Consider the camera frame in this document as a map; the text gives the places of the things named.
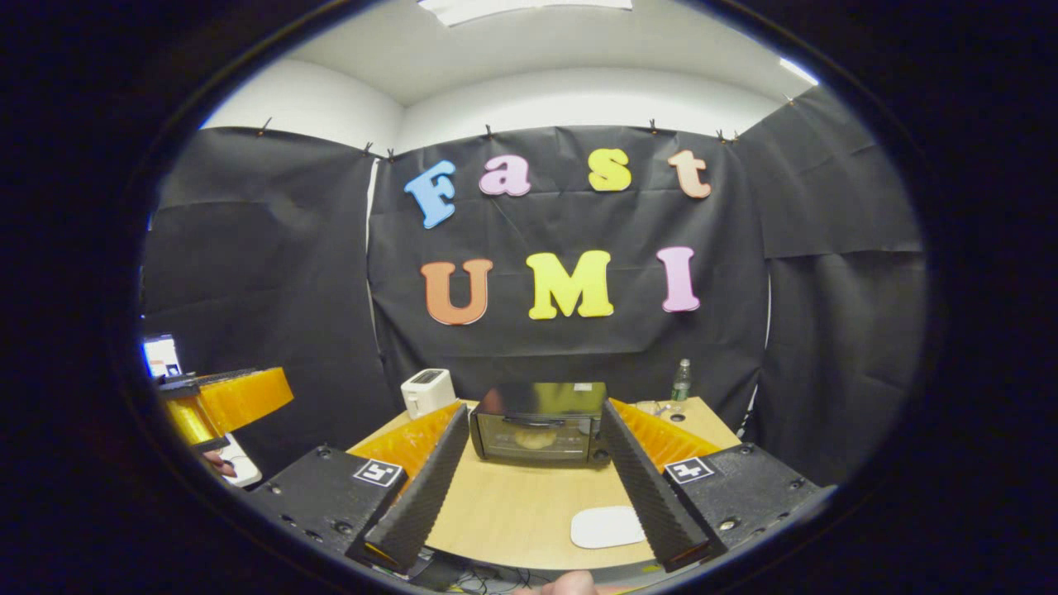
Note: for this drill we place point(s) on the green plastic bottle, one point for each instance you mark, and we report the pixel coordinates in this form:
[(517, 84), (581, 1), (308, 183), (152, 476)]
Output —
[(681, 382)]

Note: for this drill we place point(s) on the beige bread roll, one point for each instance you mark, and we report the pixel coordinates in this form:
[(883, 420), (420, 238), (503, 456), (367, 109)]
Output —
[(536, 440)]

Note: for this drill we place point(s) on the white oval plate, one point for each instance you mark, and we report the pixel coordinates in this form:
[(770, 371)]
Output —
[(607, 527)]

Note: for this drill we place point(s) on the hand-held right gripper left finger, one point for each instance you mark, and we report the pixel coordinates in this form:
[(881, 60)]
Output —
[(426, 496)]

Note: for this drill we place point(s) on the white side table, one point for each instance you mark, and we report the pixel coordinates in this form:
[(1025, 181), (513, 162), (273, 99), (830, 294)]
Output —
[(244, 467)]

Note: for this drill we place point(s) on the long ceiling light panel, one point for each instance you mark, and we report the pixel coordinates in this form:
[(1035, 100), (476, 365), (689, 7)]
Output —
[(529, 10)]

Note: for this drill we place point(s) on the black backdrop cloth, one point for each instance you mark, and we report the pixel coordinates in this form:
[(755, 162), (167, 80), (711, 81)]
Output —
[(562, 347)]

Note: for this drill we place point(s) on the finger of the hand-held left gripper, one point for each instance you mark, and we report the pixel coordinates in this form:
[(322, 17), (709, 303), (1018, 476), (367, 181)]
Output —
[(194, 383), (190, 421)]

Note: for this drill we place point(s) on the laptop with lit screen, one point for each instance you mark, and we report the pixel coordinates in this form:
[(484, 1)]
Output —
[(161, 357)]

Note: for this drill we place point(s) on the white toaster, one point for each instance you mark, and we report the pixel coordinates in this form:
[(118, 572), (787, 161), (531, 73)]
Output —
[(427, 392)]

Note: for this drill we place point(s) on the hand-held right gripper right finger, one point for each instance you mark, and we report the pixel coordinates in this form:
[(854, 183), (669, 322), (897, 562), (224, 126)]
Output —
[(649, 496)]

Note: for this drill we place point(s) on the black electric oven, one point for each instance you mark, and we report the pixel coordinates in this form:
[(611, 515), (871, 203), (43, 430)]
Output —
[(537, 405)]

